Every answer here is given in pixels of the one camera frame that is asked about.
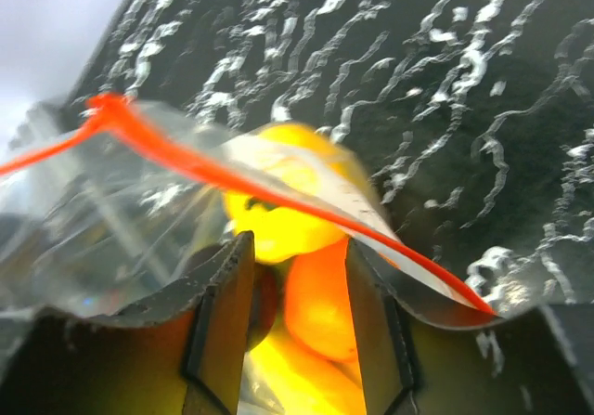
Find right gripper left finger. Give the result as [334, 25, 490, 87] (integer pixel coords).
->
[181, 232, 255, 414]

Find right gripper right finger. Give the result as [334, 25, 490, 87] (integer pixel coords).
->
[345, 240, 419, 414]

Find fake orange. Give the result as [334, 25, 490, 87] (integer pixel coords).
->
[284, 238, 357, 362]

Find clear zip top bag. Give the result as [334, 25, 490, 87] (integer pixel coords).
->
[1, 95, 496, 414]

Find yellow fake bananas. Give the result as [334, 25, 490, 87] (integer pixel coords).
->
[248, 328, 367, 414]

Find yellow fake bell pepper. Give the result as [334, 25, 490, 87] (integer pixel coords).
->
[222, 122, 378, 265]

